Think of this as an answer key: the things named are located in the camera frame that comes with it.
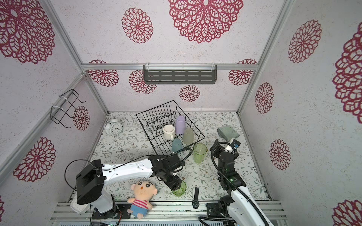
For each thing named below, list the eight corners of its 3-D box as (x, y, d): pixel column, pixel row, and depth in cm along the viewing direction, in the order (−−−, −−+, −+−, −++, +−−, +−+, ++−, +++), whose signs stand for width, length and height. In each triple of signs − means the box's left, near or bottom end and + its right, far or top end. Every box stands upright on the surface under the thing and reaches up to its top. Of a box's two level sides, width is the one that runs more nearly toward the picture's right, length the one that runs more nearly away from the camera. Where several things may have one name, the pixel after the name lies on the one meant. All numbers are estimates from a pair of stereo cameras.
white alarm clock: (109, 136, 107) (102, 126, 98) (118, 127, 113) (112, 117, 103) (115, 139, 106) (109, 129, 96) (124, 130, 111) (118, 119, 102)
